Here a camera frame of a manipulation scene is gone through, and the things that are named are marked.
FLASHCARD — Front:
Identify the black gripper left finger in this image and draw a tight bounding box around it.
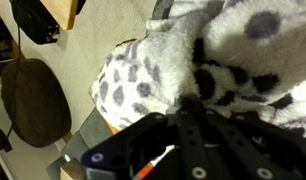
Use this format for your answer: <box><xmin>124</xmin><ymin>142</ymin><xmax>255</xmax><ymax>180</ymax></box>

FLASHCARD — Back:
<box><xmin>81</xmin><ymin>108</ymin><xmax>207</xmax><ymax>180</ymax></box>

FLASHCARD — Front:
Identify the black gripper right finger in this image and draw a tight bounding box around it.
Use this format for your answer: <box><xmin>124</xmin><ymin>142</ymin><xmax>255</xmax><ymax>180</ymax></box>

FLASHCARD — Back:
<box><xmin>191</xmin><ymin>108</ymin><xmax>306</xmax><ymax>180</ymax></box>

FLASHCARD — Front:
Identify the white black spotted blanket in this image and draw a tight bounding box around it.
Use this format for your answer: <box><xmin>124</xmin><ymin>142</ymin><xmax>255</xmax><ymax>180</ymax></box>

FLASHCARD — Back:
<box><xmin>89</xmin><ymin>0</ymin><xmax>306</xmax><ymax>141</ymax></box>

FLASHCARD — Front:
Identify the grey fabric sofa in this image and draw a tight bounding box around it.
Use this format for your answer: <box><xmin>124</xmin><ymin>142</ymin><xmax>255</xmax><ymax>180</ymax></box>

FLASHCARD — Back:
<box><xmin>47</xmin><ymin>0</ymin><xmax>168</xmax><ymax>180</ymax></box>

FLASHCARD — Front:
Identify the cardboard box on sofa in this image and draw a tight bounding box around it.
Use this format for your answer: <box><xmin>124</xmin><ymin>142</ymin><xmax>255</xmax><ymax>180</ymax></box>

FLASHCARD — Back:
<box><xmin>60</xmin><ymin>160</ymin><xmax>84</xmax><ymax>180</ymax></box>

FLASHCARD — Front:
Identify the orange striped blanket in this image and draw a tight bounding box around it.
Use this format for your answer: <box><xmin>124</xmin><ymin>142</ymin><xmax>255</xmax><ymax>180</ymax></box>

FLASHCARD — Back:
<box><xmin>89</xmin><ymin>38</ymin><xmax>137</xmax><ymax>135</ymax></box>

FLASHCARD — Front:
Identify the dark brown bean bag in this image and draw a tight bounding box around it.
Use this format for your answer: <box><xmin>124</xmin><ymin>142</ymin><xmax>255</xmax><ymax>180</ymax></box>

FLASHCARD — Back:
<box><xmin>1</xmin><ymin>59</ymin><xmax>72</xmax><ymax>148</ymax></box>

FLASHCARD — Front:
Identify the wooden board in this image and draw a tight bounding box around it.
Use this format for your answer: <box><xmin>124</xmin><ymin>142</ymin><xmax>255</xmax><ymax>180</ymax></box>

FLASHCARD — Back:
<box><xmin>40</xmin><ymin>0</ymin><xmax>79</xmax><ymax>30</ymax></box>

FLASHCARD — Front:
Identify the black camera on mount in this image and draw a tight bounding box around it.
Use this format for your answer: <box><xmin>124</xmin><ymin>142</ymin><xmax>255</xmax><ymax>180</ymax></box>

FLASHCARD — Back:
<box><xmin>9</xmin><ymin>0</ymin><xmax>60</xmax><ymax>45</ymax></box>

